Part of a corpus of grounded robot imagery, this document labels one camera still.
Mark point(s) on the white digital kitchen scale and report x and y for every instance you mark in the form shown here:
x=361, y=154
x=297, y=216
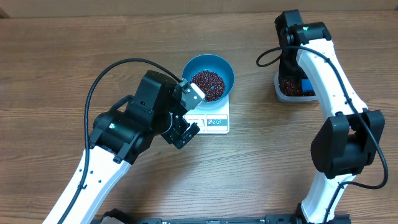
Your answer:
x=211, y=117

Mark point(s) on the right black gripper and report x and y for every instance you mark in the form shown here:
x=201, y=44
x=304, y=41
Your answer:
x=286, y=71

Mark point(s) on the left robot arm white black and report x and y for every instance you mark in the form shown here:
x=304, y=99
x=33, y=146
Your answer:
x=120, y=135

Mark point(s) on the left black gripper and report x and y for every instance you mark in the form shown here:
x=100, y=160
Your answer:
x=175, y=136

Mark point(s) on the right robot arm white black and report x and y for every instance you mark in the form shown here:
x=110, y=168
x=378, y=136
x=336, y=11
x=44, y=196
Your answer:
x=349, y=139

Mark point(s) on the red adzuki beans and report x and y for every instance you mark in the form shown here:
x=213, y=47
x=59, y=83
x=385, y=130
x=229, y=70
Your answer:
x=292, y=87

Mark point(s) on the clear plastic container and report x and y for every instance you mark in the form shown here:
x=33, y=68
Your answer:
x=290, y=99

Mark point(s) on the red beans in bowl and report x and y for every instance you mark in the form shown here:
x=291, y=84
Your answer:
x=210, y=83

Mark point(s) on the blue plastic scoop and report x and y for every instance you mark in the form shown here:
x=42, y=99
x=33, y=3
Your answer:
x=306, y=85

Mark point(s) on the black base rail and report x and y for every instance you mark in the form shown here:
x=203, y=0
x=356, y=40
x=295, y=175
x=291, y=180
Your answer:
x=115, y=216

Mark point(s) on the teal blue bowl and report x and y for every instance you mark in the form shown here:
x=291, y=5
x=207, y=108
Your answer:
x=213, y=63

